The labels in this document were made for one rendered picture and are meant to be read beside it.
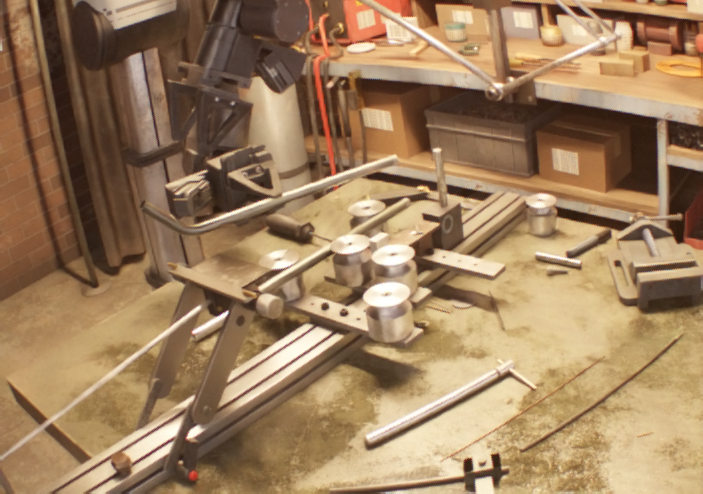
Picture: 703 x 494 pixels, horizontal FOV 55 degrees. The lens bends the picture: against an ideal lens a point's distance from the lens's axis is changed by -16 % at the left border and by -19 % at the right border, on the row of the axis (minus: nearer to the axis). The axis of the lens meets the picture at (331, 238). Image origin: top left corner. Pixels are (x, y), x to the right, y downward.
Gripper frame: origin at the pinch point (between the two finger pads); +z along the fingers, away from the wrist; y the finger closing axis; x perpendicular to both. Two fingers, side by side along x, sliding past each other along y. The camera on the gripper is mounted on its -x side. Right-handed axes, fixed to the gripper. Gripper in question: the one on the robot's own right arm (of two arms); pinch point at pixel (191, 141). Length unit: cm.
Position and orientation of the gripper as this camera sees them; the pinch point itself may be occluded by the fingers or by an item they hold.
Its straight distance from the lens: 94.7
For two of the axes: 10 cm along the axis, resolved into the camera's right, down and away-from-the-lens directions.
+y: -5.0, -2.9, 8.2
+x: -8.2, -1.6, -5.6
